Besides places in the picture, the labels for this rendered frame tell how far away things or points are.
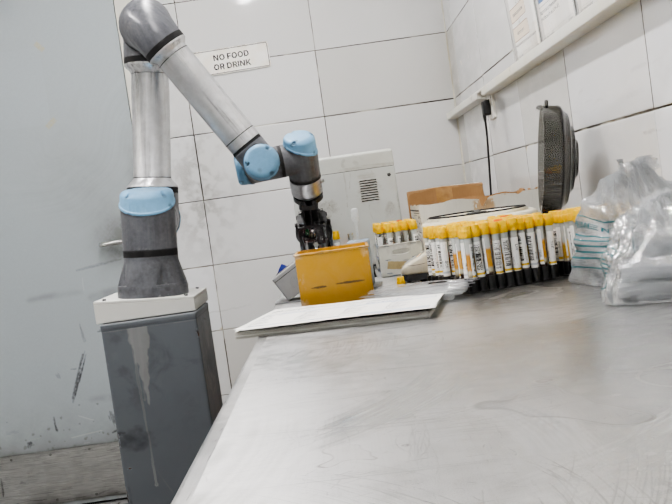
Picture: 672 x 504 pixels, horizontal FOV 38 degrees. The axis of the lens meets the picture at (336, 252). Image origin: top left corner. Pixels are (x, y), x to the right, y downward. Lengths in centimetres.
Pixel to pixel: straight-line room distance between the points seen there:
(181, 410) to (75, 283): 192
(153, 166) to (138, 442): 61
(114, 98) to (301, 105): 73
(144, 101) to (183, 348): 57
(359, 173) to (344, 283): 86
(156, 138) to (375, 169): 61
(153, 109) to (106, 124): 166
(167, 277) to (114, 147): 185
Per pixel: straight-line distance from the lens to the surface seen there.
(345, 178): 251
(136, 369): 205
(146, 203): 206
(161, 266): 206
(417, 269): 193
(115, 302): 205
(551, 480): 61
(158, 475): 209
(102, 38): 392
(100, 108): 389
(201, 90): 209
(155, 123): 222
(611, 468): 62
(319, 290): 170
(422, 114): 386
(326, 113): 384
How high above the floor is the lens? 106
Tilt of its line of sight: 3 degrees down
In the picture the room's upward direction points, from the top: 8 degrees counter-clockwise
